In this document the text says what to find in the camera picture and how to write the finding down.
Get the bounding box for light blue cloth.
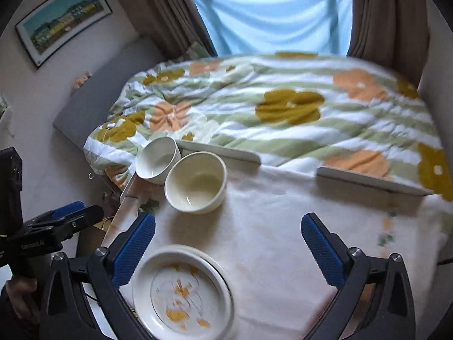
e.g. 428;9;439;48
191;0;354;58

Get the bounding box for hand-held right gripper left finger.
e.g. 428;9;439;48
40;212;157;340

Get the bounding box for floral striped blanket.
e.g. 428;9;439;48
84;52;453;201

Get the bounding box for brown curtain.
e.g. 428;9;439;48
131;0;221;59
347;0;431;86

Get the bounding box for white floral tablecloth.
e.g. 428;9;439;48
101;163;453;340

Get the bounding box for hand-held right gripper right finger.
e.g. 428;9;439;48
301;213;417;340

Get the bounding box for grey padded headboard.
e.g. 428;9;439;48
53;35;168;150

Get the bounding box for small plush toy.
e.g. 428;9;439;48
71;72;91;89

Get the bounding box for cream bowl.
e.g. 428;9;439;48
164;151;228;214

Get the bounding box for white flat board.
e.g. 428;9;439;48
176;139;262;165
316;166;435;196

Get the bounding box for green checked pillow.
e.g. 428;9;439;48
183;41;210;59

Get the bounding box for person's left hand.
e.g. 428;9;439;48
0;277;40;330

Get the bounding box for framed landscape picture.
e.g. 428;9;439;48
16;0;114;69

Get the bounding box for white ribbed bowl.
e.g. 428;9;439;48
135;136;182;185

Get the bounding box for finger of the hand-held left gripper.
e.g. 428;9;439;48
23;204;105;243
51;201;86;220

